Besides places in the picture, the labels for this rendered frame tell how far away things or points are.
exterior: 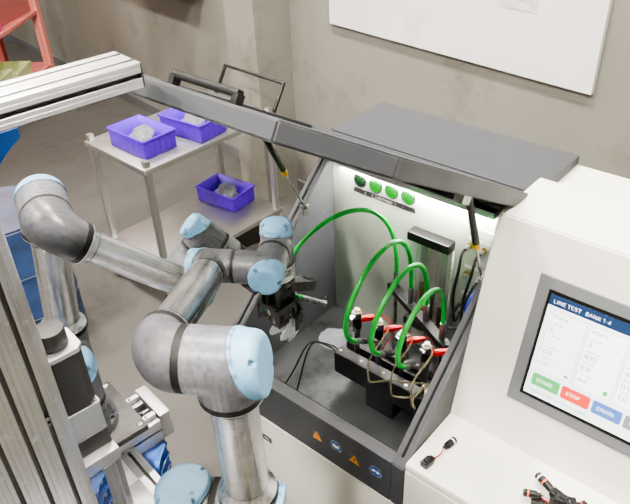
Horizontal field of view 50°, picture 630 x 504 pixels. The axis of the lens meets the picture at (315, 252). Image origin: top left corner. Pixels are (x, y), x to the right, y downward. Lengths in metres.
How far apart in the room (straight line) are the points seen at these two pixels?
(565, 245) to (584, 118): 1.73
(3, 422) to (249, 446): 0.42
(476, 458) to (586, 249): 0.60
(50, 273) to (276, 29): 2.97
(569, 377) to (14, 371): 1.20
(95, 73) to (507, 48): 2.48
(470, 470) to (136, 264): 0.96
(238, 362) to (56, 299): 0.80
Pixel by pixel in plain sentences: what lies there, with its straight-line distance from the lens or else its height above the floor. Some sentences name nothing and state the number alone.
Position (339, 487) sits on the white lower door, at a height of 0.70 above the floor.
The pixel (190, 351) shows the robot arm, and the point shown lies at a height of 1.67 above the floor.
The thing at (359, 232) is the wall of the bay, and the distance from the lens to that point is 2.25.
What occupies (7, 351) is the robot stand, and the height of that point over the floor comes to 1.66.
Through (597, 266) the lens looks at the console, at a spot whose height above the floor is 1.51.
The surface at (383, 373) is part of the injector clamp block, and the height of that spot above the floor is 0.98.
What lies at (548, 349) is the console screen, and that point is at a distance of 1.73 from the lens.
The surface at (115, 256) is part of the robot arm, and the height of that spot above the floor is 1.54.
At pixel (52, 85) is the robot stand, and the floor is 2.03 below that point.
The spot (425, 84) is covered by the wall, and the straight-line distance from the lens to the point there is 3.80.
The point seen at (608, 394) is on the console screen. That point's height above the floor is 1.23.
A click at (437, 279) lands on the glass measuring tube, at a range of 2.13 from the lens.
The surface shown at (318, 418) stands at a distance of 1.96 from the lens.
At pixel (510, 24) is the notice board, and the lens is 3.38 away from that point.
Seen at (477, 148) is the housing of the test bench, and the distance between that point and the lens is 2.10.
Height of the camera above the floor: 2.40
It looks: 34 degrees down
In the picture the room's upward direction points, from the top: 2 degrees counter-clockwise
